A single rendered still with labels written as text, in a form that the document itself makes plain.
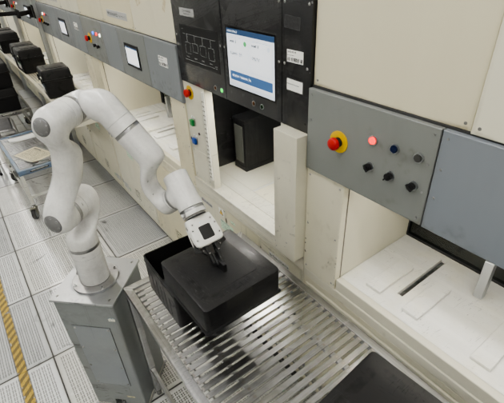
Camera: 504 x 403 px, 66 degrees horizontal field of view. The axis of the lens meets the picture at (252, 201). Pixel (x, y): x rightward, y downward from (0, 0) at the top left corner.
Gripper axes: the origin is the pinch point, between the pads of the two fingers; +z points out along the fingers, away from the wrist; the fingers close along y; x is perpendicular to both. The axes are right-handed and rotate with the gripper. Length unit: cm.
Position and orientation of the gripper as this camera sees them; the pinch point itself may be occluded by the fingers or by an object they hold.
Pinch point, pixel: (217, 258)
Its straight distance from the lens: 129.6
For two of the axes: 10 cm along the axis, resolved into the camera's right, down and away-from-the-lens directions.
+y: 7.9, -3.6, 4.9
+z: 4.6, 8.8, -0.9
